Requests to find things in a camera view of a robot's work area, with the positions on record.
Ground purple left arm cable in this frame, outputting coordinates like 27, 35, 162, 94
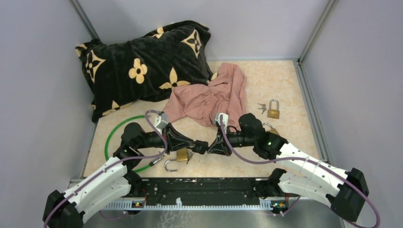
42, 109, 169, 228

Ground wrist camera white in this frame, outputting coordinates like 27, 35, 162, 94
154, 112, 169, 130
213, 113, 229, 127

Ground pink drawstring shorts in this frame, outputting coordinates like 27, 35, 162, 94
163, 63, 247, 130

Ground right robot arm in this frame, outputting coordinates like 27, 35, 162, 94
208, 113, 369, 222

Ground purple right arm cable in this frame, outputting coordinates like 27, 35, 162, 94
219, 114, 381, 228

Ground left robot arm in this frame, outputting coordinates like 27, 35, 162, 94
42, 123, 208, 228

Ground green cable lock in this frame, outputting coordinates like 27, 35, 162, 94
104, 115, 164, 173

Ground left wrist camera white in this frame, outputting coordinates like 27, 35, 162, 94
154, 112, 169, 130

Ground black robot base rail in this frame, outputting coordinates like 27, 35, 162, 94
112, 177, 284, 209

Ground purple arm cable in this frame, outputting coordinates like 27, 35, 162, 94
42, 109, 169, 228
219, 114, 381, 228

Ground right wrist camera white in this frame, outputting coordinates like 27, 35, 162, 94
213, 113, 229, 127

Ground brass padlock with shackle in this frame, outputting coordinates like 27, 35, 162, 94
164, 148, 194, 172

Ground black floral pillow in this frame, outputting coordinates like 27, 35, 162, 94
75, 20, 213, 123

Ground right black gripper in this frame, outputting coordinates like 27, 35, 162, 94
207, 124, 256, 156

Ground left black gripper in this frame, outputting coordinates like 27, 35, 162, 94
136, 123, 194, 155

